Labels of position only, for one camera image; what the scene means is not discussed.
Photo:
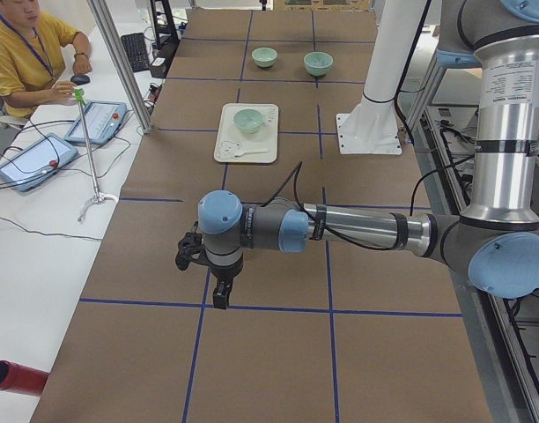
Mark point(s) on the cream bear tray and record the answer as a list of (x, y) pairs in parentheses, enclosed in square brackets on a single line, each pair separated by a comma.
[(230, 139)]

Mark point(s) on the person in yellow shirt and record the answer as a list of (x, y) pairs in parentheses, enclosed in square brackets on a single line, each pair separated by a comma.
[(31, 58)]

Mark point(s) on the black keyboard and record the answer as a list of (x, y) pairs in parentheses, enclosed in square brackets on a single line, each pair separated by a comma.
[(135, 49)]

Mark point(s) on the aluminium frame post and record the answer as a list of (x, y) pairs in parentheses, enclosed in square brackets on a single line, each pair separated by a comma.
[(106, 25)]

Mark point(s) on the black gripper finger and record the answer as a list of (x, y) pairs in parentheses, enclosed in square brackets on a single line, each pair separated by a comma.
[(221, 294)]

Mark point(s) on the white plastic spoon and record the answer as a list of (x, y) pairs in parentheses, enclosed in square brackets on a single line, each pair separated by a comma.
[(241, 153)]

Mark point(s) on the black computer mouse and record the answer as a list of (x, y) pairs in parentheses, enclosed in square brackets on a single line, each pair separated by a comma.
[(80, 79)]

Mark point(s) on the red cylinder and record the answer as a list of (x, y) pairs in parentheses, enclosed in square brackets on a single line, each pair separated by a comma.
[(20, 379)]

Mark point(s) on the near blue teach pendant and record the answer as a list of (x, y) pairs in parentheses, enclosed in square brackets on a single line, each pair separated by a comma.
[(38, 162)]

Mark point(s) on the white pedestal column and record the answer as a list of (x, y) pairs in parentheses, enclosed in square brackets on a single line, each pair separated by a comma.
[(371, 127)]

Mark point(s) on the metal grabber stick green tip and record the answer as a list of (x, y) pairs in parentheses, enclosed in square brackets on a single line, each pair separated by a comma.
[(98, 196)]

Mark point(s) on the green bowl with ice cubes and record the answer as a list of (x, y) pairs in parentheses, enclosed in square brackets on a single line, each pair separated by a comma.
[(318, 64)]

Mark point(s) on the far blue teach pendant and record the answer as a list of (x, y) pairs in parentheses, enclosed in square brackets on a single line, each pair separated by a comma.
[(103, 119)]

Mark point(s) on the blue teach pendant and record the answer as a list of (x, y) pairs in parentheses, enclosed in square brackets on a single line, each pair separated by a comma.
[(38, 162), (103, 119)]

